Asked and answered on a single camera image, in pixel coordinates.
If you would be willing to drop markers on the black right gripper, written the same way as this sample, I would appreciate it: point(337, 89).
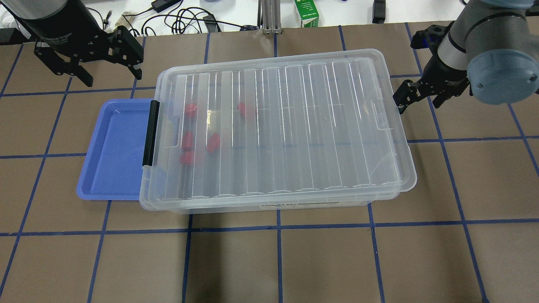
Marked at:
point(440, 74)

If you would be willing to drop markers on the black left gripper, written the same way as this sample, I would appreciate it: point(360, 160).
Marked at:
point(56, 30)

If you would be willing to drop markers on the clear plastic box lid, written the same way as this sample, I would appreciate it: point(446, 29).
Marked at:
point(282, 126)

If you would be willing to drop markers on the red block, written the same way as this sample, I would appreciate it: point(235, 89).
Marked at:
point(187, 158)
point(190, 110)
point(247, 110)
point(187, 141)
point(213, 143)

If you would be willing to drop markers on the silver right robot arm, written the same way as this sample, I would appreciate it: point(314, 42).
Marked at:
point(488, 50)

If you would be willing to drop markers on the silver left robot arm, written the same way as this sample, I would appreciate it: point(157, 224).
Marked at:
point(25, 11)

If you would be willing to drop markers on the red block in box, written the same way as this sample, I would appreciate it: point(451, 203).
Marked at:
point(187, 158)
point(247, 110)
point(187, 141)
point(190, 110)

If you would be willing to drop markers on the clear plastic storage box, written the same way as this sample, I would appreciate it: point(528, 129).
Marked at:
point(269, 147)

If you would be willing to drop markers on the black power adapter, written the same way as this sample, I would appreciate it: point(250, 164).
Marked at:
point(161, 5)

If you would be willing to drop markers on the blue plastic tray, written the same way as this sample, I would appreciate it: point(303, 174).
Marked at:
point(112, 170)

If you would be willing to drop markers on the green white carton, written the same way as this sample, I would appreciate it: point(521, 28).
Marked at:
point(306, 13)

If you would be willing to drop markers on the black box latch handle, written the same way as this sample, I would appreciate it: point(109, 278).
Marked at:
point(149, 147)

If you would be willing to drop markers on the aluminium frame post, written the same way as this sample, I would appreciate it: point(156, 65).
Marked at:
point(269, 17)

